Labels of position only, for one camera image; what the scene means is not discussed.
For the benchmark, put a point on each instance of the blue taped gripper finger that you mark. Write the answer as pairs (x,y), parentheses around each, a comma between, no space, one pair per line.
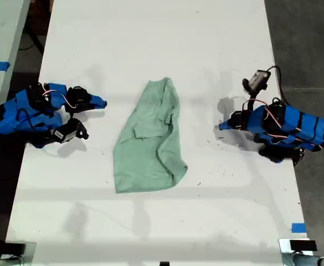
(226,127)
(95,105)
(96,99)
(226,122)

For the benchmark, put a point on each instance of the pale green t-shirt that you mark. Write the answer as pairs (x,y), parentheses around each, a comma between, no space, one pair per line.
(148,144)

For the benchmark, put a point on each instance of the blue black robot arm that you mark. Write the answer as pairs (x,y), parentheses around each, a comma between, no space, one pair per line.
(303,124)
(12,116)

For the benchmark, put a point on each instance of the white side table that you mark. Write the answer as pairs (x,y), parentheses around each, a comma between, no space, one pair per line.
(1,33)

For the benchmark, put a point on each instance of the short blue tape strip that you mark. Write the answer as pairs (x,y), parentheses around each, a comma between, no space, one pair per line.
(298,227)

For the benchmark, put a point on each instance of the small black box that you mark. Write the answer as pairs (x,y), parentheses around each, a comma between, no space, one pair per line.
(15,248)
(303,245)

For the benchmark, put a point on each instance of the tiny black box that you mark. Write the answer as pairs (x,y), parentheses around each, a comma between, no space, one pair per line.
(164,263)

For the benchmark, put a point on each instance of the grey metal tube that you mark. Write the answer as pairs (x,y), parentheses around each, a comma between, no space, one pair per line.
(308,260)

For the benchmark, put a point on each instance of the black camera stalk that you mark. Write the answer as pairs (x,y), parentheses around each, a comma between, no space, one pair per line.
(69,113)
(251,98)

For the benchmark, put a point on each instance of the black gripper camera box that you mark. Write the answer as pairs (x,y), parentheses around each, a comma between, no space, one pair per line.
(67,131)

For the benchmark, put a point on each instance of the grey black camera box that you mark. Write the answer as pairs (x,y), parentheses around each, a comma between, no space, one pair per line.
(257,79)

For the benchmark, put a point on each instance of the shiny metal bracket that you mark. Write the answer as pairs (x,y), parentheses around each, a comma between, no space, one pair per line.
(31,252)
(284,249)

